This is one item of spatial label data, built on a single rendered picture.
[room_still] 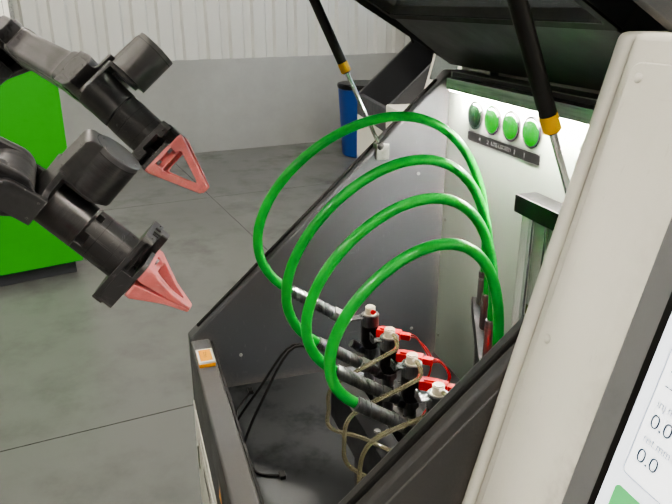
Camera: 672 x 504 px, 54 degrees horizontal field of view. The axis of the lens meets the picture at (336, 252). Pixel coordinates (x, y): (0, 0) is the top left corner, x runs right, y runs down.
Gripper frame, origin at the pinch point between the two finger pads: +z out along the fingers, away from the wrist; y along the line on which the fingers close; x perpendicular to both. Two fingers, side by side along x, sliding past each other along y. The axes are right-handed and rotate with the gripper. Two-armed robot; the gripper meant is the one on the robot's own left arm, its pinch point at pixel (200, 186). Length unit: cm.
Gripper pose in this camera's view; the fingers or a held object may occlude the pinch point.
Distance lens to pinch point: 95.9
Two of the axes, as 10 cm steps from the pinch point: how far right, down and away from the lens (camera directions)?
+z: 7.1, 6.8, 1.6
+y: -1.2, -1.1, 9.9
